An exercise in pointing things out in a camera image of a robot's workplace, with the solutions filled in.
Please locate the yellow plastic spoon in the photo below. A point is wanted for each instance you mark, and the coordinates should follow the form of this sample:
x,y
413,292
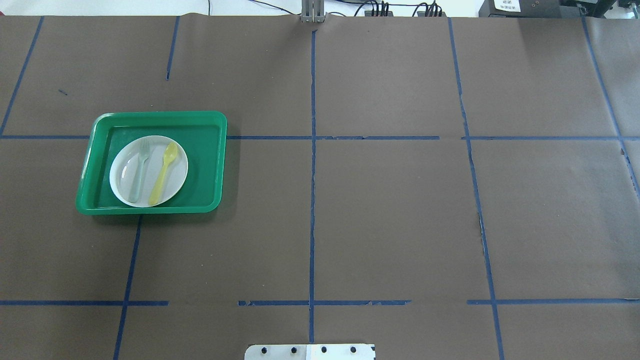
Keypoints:
x,y
170,154

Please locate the white round plate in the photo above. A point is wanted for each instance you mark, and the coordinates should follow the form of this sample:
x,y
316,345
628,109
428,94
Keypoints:
x,y
124,166

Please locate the black power strip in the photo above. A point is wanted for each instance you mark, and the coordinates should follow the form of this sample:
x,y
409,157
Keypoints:
x,y
388,10

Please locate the green plastic tray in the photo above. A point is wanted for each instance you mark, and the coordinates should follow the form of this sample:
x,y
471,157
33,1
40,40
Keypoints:
x,y
202,134

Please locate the pale green plastic fork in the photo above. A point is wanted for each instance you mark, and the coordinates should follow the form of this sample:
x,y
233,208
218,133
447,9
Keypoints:
x,y
143,155

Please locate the black box with label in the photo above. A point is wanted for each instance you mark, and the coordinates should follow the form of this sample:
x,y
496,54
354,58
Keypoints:
x,y
539,9

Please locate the grey aluminium post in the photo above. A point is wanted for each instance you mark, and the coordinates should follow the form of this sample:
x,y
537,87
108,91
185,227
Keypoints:
x,y
313,11

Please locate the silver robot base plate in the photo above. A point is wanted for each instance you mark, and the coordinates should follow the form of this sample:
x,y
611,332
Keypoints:
x,y
331,351

